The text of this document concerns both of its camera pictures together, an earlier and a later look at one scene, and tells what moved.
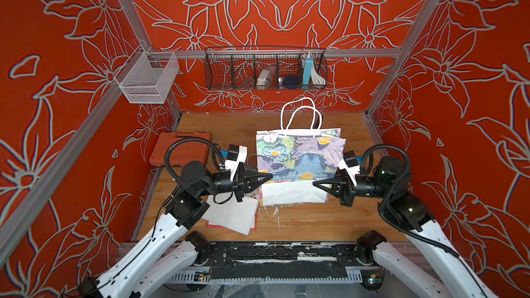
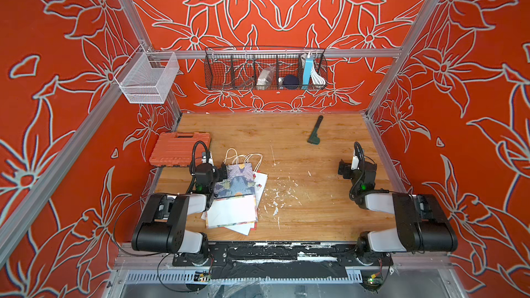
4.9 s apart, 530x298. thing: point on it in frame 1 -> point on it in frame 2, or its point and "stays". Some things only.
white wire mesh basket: [147, 77] stays
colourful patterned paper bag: [298, 154] -> [234, 201]
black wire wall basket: [265, 68] stays
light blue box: [308, 70] stays
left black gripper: [242, 183] -> [219, 174]
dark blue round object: [291, 81] stays
